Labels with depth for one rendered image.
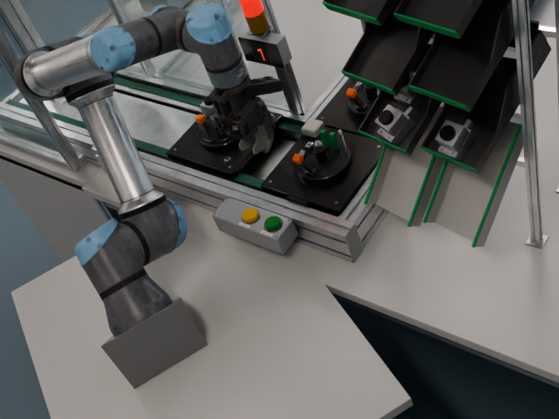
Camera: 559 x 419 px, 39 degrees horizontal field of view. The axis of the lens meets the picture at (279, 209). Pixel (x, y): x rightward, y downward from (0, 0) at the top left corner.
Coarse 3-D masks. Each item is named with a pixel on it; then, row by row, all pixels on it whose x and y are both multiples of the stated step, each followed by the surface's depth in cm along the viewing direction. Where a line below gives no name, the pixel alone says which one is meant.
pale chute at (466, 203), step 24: (504, 144) 163; (456, 168) 170; (504, 168) 159; (456, 192) 170; (480, 192) 167; (504, 192) 163; (432, 216) 172; (456, 216) 170; (480, 216) 167; (480, 240) 164
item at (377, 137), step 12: (420, 60) 168; (384, 96) 169; (372, 108) 168; (420, 108) 164; (432, 108) 160; (372, 120) 169; (420, 120) 163; (360, 132) 167; (372, 132) 168; (408, 132) 163; (420, 132) 161; (384, 144) 164; (408, 144) 160
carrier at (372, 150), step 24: (312, 120) 208; (312, 144) 200; (336, 144) 197; (360, 144) 200; (288, 168) 202; (336, 168) 194; (360, 168) 194; (288, 192) 196; (312, 192) 193; (336, 192) 191
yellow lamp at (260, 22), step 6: (264, 12) 190; (246, 18) 191; (252, 18) 190; (258, 18) 190; (264, 18) 191; (252, 24) 191; (258, 24) 191; (264, 24) 192; (252, 30) 193; (258, 30) 192; (264, 30) 192
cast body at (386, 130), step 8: (384, 112) 159; (392, 112) 160; (400, 112) 159; (408, 112) 162; (376, 120) 161; (384, 120) 159; (392, 120) 159; (400, 120) 159; (408, 120) 161; (384, 128) 159; (392, 128) 159; (400, 128) 161; (408, 128) 162; (384, 136) 162; (392, 136) 161; (400, 136) 162; (392, 144) 163
